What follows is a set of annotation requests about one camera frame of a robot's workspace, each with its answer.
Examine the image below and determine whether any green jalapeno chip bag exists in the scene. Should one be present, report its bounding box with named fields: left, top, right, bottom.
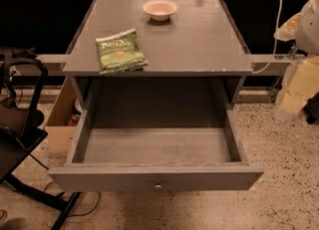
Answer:
left=96, top=29, right=149, bottom=75

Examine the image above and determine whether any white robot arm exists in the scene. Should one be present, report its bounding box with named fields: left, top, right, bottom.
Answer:
left=274, top=0, right=319, bottom=120

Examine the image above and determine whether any grey cabinet with top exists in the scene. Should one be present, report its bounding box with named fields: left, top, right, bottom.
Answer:
left=64, top=0, right=252, bottom=114

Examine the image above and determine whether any open grey top drawer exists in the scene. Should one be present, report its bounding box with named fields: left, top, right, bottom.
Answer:
left=48, top=78, right=265, bottom=193

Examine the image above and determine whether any silver drawer knob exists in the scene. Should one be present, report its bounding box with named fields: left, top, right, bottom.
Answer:
left=155, top=183, right=162, bottom=190

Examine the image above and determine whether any white paper bowl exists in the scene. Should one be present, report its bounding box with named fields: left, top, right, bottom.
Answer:
left=143, top=0, right=177, bottom=21

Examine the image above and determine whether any cardboard box on floor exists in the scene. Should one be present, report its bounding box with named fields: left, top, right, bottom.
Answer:
left=45, top=78, right=77, bottom=154

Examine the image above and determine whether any black stand with tray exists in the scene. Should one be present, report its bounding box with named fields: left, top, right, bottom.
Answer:
left=0, top=49, right=80, bottom=230

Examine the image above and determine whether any black floor cable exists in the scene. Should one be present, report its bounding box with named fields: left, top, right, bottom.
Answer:
left=43, top=179, right=102, bottom=218

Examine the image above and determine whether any white cable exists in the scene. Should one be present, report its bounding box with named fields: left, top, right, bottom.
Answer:
left=251, top=0, right=284, bottom=75

